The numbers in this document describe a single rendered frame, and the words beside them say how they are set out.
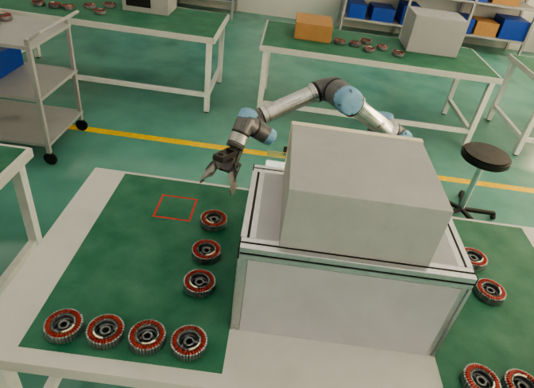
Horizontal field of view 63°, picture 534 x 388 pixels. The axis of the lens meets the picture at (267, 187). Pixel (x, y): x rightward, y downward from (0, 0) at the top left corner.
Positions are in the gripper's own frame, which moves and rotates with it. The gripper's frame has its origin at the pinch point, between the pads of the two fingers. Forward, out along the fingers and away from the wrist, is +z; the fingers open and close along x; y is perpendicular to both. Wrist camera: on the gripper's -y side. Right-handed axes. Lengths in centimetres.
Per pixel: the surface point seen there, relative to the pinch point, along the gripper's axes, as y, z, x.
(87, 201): -2, 25, 52
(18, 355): -48, 67, 15
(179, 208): 12.5, 13.0, 17.8
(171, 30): 161, -123, 176
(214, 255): -3.5, 23.3, -12.2
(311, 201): -46, -5, -49
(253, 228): -34.7, 7.7, -33.1
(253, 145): 201, -55, 76
